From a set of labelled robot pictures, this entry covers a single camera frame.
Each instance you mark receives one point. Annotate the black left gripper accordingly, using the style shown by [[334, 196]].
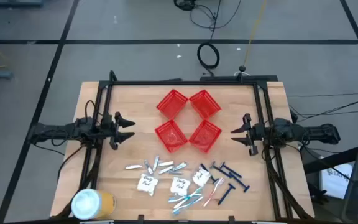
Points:
[[107, 129]]

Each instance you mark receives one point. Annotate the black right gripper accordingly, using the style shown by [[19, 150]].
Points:
[[258, 132]]

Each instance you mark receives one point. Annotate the blue disposable razor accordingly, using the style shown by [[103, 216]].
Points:
[[225, 194], [212, 178], [221, 170], [232, 170], [238, 181]]

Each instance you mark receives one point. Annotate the vanity pack clear plastic bag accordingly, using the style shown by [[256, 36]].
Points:
[[200, 177], [147, 184], [180, 185]]

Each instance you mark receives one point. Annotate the pink toothbrush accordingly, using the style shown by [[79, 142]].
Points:
[[213, 192]]

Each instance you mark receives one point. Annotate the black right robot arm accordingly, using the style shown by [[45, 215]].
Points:
[[319, 133]]

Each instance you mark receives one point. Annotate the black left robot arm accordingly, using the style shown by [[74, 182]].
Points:
[[61, 130]]

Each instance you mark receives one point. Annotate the red plastic slotted basket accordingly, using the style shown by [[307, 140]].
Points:
[[170, 136], [205, 136], [171, 104], [205, 104]]

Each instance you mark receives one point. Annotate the black round knob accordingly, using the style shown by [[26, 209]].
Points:
[[242, 68]]

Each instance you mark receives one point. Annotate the yellow canister with white lid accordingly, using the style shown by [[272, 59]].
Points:
[[92, 203]]

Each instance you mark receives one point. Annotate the black stand leg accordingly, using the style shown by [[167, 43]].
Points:
[[337, 158]]

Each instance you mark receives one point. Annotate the white printed box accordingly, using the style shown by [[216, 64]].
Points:
[[334, 183]]

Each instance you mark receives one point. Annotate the black floor device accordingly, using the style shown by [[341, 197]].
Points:
[[183, 3]]

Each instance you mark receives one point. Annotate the black arched bracket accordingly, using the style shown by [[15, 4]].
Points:
[[110, 76]]

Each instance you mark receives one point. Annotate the black metal table frame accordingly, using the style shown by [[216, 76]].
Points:
[[182, 83]]

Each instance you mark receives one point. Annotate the small black bracket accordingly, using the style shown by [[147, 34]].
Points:
[[140, 218], [232, 218]]

